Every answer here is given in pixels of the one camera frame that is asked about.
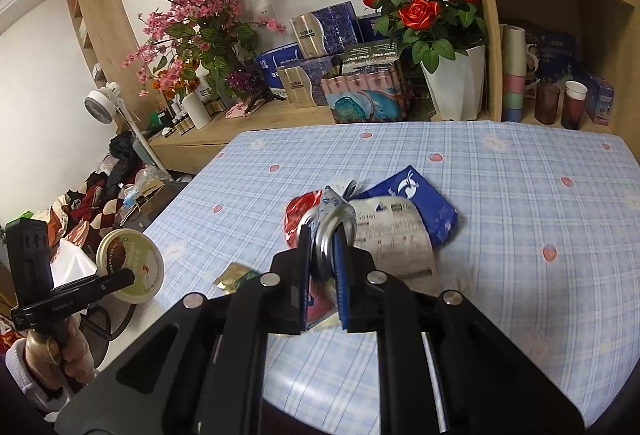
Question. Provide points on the left hand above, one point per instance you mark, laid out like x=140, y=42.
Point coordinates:
x=53, y=365

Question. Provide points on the pile of clothes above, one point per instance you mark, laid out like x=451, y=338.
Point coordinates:
x=84, y=216

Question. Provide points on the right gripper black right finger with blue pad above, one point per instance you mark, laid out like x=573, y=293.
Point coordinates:
x=443, y=366

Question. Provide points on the red white paper cup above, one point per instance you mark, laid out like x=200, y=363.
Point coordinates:
x=574, y=103

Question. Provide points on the blue gold box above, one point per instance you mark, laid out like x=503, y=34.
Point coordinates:
x=327, y=31

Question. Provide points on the dark blue coffee bag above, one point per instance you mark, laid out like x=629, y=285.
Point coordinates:
x=439, y=217

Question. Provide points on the green wrapper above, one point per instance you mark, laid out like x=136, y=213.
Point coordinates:
x=235, y=275

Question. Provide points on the blue plaid strawberry tablecloth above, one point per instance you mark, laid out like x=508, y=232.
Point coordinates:
x=538, y=228

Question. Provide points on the white printed plastic package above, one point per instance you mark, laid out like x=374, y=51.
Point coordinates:
x=392, y=230

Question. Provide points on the dark brown cup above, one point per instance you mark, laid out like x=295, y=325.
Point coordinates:
x=547, y=103

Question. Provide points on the white pot red roses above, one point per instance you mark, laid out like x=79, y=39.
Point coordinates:
x=447, y=40

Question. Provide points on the wooden shelf unit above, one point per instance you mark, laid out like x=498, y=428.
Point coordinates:
x=575, y=15

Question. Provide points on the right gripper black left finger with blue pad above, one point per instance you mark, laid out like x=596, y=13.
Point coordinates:
x=200, y=368

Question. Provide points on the small blue box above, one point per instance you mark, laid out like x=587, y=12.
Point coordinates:
x=599, y=97

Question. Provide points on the pink blossom artificial plant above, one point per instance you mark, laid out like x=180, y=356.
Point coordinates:
x=184, y=35

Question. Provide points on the white desk fan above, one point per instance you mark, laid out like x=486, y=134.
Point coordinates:
x=105, y=103

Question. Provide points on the pink blue gift box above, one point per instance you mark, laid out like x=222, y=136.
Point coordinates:
x=377, y=95

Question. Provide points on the red wrapper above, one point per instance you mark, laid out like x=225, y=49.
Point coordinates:
x=294, y=213

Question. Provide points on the stack of pastel cups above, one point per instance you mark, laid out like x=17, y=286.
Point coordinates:
x=514, y=72

